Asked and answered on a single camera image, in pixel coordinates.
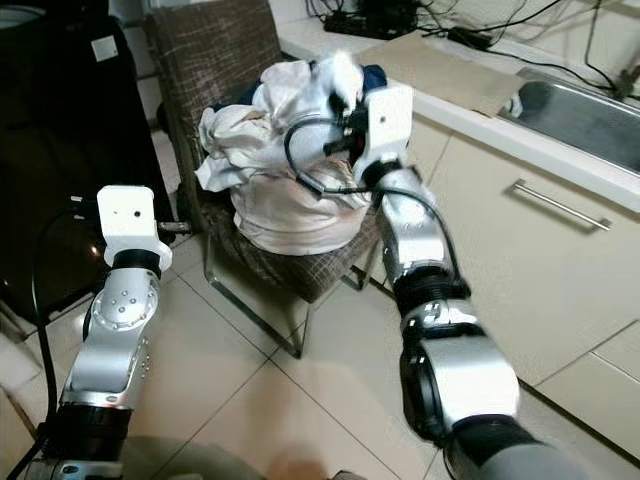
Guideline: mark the white garment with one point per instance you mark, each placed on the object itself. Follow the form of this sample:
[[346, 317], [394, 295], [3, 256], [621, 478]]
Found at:
[[260, 135]]

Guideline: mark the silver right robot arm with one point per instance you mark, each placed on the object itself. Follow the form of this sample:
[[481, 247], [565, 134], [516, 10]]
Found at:
[[455, 370]]

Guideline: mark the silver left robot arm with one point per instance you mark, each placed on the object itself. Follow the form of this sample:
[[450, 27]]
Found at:
[[120, 330]]

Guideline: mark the black washing machine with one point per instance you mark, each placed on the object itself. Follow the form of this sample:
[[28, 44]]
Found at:
[[60, 130]]

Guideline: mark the dark blue garment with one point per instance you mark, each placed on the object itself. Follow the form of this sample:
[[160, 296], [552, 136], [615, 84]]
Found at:
[[372, 80]]

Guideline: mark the beige counter mat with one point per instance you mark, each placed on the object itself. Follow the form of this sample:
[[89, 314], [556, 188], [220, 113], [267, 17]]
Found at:
[[440, 75]]

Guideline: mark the beige pink garment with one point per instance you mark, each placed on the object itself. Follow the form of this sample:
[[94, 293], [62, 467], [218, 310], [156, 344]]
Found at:
[[290, 222]]

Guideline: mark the black power strip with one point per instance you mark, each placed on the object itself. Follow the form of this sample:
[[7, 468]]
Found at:
[[370, 18]]

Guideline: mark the black power adapter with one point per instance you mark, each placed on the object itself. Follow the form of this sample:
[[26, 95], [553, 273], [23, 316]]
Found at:
[[468, 36]]

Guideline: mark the white label sticker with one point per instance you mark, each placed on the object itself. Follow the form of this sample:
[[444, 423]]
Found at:
[[103, 49]]

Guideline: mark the brown woven metal-leg chair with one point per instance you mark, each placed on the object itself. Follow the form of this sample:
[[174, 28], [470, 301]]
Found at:
[[210, 50]]

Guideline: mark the cream kitchen cabinet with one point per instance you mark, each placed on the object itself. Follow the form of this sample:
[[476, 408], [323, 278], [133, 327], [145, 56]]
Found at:
[[510, 280]]

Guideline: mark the stainless steel sink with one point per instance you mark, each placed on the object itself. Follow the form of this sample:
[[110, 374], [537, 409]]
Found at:
[[580, 125]]

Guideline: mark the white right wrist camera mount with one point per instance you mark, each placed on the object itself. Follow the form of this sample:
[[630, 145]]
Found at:
[[390, 120]]

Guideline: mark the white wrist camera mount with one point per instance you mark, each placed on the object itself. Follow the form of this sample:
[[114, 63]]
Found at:
[[130, 222], [390, 120]]

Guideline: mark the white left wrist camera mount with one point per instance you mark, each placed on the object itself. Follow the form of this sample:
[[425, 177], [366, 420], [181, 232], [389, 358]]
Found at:
[[130, 222]]

